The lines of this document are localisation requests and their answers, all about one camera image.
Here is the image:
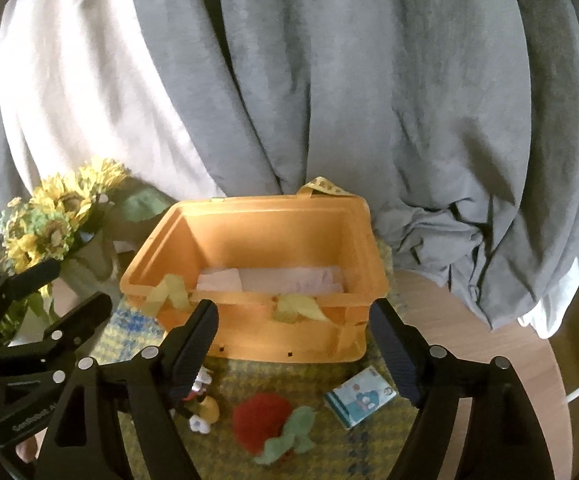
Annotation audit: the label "yellow blue plaid mat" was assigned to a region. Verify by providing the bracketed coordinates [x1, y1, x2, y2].
[89, 238, 421, 480]

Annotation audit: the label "artificial sunflower bouquet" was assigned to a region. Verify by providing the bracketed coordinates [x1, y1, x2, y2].
[1, 158, 174, 273]

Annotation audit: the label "orange plastic storage crate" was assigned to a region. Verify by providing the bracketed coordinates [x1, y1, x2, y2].
[120, 193, 389, 363]

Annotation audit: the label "white papers in crate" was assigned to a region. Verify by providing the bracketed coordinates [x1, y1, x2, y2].
[196, 266, 345, 296]

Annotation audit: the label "white sheer curtain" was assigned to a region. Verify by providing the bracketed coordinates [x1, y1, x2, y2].
[0, 0, 222, 200]

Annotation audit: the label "grey ribbed vase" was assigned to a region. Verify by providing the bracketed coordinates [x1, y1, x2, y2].
[53, 231, 122, 316]

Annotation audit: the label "grey curtain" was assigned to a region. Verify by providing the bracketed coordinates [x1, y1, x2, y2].
[0, 0, 579, 338]

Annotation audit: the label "Mickey Mouse plush toy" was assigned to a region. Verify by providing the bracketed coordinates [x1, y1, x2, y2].
[169, 366, 220, 434]

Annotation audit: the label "blue cartoon tissue pack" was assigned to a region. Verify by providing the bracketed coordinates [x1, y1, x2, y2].
[324, 366, 399, 430]

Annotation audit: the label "red plush strawberry toy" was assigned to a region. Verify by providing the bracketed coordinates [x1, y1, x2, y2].
[232, 392, 317, 466]

